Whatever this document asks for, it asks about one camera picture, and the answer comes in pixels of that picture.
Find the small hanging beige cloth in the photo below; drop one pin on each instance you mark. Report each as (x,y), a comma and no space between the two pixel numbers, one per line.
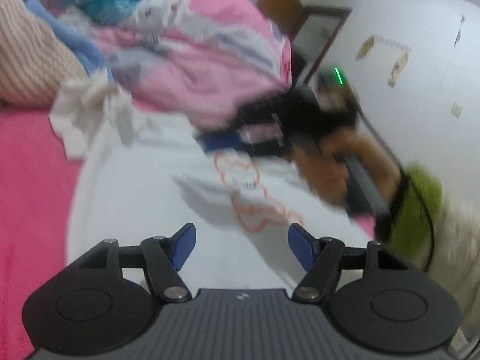
(365,47)

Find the blue fleece garment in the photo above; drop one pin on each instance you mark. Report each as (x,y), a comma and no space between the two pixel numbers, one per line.
(86,48)

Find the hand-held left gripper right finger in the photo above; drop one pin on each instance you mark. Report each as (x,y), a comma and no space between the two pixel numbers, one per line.
(300,249)

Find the wall switch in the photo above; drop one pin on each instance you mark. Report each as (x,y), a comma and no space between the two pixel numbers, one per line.
(455,109)

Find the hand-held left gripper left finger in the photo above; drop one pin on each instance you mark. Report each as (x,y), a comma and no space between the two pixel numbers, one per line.
(184,247)

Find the pink floral fleece blanket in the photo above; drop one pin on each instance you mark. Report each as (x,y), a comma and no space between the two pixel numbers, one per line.
(30,195)

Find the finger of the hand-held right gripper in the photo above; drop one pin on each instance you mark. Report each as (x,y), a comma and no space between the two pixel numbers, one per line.
(221,142)
(262,114)

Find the pink patterned duvet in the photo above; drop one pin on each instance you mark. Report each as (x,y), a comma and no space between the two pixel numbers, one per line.
(210,63)

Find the wall hook rack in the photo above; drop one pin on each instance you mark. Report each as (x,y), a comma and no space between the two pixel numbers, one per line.
(393,43)

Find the person's right hand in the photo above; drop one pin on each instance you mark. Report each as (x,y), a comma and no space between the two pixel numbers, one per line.
(322,172)

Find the pink checked knit garment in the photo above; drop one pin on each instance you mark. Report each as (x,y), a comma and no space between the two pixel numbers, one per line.
(30,56)

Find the wooden door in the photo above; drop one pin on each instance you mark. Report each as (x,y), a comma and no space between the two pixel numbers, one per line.
(279,3)

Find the white sweatshirt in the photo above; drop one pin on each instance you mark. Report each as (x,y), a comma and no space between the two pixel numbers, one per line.
(150,195)

